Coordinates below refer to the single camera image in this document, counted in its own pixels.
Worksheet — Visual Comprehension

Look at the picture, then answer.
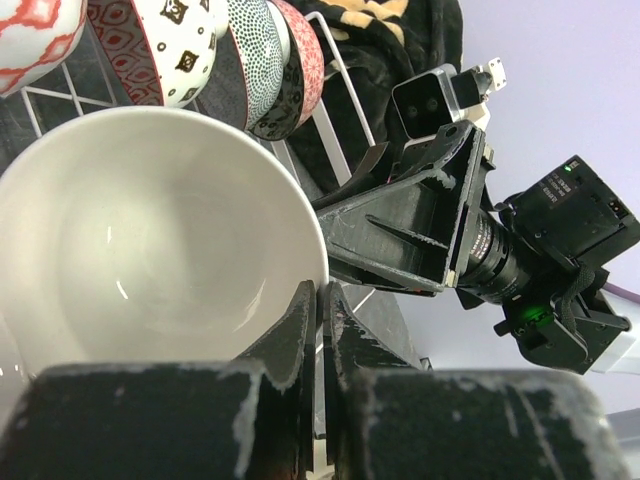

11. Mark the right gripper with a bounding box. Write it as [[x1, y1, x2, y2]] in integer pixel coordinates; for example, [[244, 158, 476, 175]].
[[312, 121, 536, 310]]

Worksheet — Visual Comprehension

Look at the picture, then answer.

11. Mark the black floral blanket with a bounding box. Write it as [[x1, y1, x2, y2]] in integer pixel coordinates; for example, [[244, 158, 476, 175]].
[[293, 0, 463, 170]]

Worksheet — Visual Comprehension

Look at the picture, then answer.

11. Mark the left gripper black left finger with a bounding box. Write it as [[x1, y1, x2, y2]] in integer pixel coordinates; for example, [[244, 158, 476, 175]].
[[1, 281, 316, 479]]

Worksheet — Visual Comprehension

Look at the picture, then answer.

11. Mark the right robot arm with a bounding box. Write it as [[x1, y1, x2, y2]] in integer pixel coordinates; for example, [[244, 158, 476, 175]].
[[313, 121, 639, 374]]

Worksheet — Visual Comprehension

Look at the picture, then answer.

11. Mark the red rimmed bowl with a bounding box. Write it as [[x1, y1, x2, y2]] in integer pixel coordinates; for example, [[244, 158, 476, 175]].
[[87, 0, 229, 108]]

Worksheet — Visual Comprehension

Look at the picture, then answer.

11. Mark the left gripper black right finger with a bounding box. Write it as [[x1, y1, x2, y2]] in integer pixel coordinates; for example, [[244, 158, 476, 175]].
[[324, 283, 630, 479]]

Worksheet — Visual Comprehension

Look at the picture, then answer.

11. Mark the white wire dish rack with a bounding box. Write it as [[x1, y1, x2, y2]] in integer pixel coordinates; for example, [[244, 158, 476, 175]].
[[19, 9, 434, 371]]

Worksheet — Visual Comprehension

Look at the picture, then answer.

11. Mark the blue triangle pattern bowl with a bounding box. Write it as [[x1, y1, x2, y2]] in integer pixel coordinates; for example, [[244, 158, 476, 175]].
[[1, 0, 87, 98]]

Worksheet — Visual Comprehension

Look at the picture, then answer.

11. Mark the grey hexagon pattern bowl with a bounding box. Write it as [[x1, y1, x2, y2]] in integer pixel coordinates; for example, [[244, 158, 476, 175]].
[[196, 0, 290, 130]]

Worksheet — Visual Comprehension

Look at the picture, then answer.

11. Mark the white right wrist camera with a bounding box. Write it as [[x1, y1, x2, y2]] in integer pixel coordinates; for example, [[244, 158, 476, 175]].
[[392, 57, 507, 140]]

